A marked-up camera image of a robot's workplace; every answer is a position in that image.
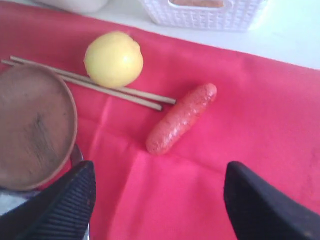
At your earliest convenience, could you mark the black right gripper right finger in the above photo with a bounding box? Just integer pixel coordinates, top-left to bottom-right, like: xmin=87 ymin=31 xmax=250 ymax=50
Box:
xmin=223 ymin=161 xmax=320 ymax=240

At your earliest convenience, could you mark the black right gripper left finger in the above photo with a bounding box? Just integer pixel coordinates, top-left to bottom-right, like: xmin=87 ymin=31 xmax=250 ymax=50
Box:
xmin=0 ymin=160 xmax=96 ymax=240

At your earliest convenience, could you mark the fried chicken nugget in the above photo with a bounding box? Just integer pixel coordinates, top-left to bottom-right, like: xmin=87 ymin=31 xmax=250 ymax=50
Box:
xmin=170 ymin=0 xmax=224 ymax=8

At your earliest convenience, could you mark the blue white milk carton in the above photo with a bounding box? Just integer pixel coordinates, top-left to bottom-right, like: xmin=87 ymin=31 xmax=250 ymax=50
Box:
xmin=0 ymin=190 xmax=40 ymax=216

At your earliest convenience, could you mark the red tablecloth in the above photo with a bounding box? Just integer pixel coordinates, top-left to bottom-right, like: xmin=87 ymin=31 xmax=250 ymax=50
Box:
xmin=0 ymin=1 xmax=320 ymax=240

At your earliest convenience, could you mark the brown round plate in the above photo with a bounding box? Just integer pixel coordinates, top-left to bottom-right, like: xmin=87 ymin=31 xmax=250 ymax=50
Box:
xmin=0 ymin=65 xmax=78 ymax=191

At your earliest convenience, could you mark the red sausage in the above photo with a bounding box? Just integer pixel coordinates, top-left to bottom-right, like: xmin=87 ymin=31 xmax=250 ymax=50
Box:
xmin=145 ymin=83 xmax=217 ymax=155

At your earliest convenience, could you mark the lower wooden chopstick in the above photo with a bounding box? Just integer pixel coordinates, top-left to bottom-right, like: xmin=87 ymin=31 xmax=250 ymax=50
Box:
xmin=0 ymin=59 xmax=163 ymax=111

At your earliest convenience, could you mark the wooden chopstick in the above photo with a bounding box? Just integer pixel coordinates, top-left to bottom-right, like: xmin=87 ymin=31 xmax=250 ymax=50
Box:
xmin=0 ymin=59 xmax=163 ymax=111
xmin=9 ymin=55 xmax=176 ymax=105

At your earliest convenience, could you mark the upper wooden chopstick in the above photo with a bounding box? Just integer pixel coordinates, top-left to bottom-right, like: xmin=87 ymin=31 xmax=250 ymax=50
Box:
xmin=9 ymin=55 xmax=176 ymax=105

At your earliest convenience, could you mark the yellow lemon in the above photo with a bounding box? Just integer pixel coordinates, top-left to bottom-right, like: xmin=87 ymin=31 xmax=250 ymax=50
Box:
xmin=83 ymin=31 xmax=144 ymax=88

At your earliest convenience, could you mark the white perforated plastic basket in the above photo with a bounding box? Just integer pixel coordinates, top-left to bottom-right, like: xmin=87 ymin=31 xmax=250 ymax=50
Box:
xmin=140 ymin=0 xmax=270 ymax=32

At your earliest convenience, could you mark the cream plastic bin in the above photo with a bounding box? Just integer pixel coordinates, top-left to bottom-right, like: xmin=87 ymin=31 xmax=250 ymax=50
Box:
xmin=34 ymin=0 xmax=109 ymax=14

